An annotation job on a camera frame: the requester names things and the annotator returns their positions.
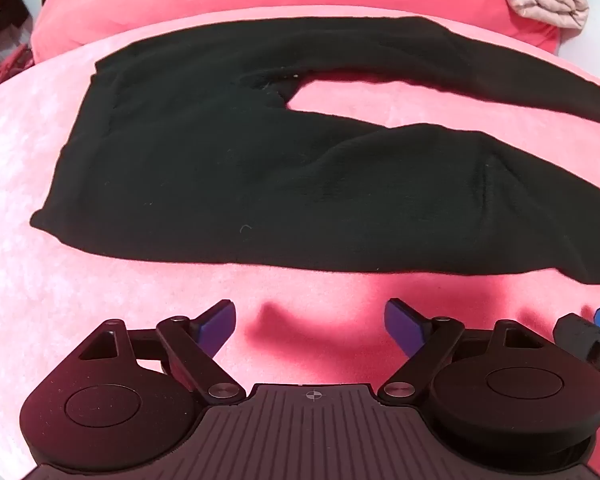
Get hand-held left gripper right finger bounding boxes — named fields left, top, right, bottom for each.
left=377, top=298, right=546, bottom=406

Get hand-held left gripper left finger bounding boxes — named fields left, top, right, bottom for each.
left=77, top=299, right=248, bottom=406

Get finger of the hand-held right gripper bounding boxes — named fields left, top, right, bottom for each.
left=552, top=305, right=600, bottom=391

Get black pants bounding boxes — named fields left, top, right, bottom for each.
left=29, top=16, right=600, bottom=286

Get pink velvet blanket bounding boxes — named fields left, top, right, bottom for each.
left=0, top=8, right=600, bottom=467

